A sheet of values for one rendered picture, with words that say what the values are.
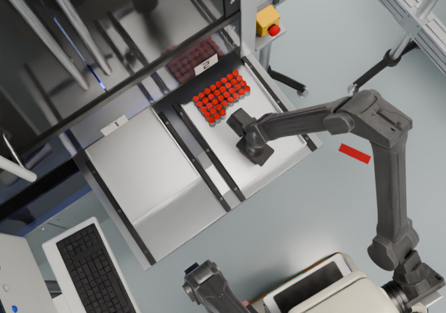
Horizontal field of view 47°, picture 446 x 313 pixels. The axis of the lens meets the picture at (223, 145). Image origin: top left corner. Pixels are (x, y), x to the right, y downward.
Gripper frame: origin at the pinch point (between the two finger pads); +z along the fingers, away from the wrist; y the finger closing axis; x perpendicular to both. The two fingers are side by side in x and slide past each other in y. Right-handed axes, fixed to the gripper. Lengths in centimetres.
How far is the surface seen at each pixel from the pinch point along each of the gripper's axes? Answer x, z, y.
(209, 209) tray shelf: 21.8, 5.0, 0.2
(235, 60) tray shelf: -22.8, 4.6, 26.8
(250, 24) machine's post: -27.3, -16.5, 24.6
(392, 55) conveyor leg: -98, 73, -10
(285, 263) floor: 11, 93, -33
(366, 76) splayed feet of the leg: -85, 81, -7
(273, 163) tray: -2.9, 4.4, -5.9
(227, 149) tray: 2.9, 4.6, 8.3
